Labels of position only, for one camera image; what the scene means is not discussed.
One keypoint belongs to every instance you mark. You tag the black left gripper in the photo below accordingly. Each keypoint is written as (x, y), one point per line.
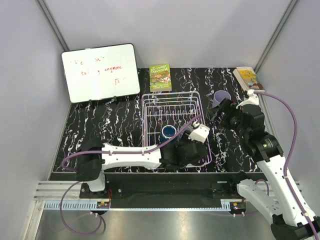
(188, 141)

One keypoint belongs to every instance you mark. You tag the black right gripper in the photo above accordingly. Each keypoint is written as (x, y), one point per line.
(228, 107)

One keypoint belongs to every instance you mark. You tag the lavender plastic cup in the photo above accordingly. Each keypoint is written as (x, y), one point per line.
(219, 96)

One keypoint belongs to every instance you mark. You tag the dark blue ceramic mug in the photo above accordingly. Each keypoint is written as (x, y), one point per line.
(167, 132)

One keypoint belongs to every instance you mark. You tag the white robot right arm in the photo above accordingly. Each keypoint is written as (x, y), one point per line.
(288, 214)

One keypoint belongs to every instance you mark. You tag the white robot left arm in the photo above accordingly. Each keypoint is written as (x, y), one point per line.
(95, 157)

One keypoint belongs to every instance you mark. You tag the yellow paperback book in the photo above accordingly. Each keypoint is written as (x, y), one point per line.
(248, 79)

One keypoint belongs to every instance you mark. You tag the black marble pattern mat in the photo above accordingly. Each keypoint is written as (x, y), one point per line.
(119, 122)

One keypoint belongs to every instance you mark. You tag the green treehouse book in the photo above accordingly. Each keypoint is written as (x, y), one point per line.
(160, 78)

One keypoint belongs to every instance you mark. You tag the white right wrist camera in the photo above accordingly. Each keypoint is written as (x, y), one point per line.
(252, 99)

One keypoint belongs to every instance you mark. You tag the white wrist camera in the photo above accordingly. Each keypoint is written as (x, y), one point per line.
(252, 99)
(199, 132)

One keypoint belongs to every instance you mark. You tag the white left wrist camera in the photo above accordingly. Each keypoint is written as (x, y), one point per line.
(199, 132)

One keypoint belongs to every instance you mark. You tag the white wire dish rack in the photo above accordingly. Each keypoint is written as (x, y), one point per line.
(172, 108)

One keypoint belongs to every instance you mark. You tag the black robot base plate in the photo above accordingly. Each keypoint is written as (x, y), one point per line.
(166, 190)

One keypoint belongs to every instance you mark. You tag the white whiteboard with black frame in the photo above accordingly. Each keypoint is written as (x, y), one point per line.
(101, 73)

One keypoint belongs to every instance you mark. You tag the white slotted cable duct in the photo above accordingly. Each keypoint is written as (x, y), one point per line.
(77, 205)

